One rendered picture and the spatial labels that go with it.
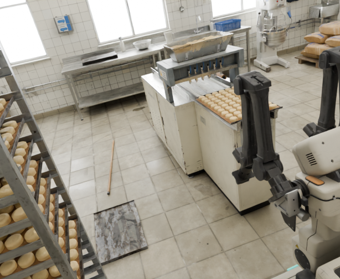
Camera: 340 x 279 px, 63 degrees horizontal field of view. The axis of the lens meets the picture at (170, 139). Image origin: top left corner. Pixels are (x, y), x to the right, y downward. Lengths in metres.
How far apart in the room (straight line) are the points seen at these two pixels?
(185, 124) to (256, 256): 1.23
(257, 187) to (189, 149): 0.76
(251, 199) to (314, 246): 1.00
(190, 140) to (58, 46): 3.58
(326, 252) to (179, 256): 1.11
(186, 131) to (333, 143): 1.60
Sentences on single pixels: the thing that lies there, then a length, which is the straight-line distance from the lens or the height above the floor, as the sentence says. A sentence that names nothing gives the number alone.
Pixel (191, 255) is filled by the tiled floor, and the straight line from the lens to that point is 2.23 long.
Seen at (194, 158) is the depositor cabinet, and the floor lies 0.25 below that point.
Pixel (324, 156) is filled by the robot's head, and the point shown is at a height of 1.11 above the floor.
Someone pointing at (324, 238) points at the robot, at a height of 0.69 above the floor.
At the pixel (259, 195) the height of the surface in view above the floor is 0.18.
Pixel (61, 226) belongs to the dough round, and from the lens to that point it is 1.32.
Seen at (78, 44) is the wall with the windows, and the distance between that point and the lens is 5.53.
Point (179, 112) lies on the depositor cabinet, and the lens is 2.48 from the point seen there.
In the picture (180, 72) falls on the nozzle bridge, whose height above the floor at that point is 1.10.
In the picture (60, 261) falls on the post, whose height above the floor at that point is 1.07.
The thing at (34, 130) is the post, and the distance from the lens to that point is 1.24.
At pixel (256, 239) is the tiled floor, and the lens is 2.29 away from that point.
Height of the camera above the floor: 1.75
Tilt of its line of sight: 28 degrees down
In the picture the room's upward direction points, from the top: 11 degrees counter-clockwise
